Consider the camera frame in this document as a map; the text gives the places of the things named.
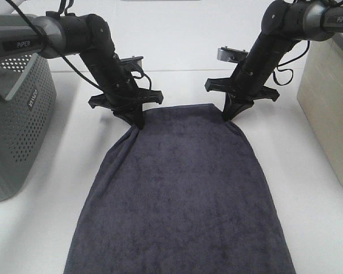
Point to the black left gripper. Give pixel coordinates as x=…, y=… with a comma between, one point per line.
x=125, y=99

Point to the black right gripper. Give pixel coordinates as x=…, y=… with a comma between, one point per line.
x=241, y=90

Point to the dark grey towel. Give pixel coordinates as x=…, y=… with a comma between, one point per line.
x=185, y=194

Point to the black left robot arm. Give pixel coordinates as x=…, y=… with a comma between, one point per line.
x=52, y=36

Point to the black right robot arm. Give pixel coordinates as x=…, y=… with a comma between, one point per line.
x=283, y=26

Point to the beige bin with grey rim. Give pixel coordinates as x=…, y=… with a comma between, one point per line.
x=320, y=95

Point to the grey perforated plastic basket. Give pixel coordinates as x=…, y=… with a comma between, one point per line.
x=27, y=100

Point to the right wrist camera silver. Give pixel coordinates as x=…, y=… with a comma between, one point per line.
x=227, y=54

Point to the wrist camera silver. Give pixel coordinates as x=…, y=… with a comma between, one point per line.
x=132, y=64
x=227, y=54

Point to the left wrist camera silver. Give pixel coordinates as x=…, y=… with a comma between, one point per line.
x=132, y=64

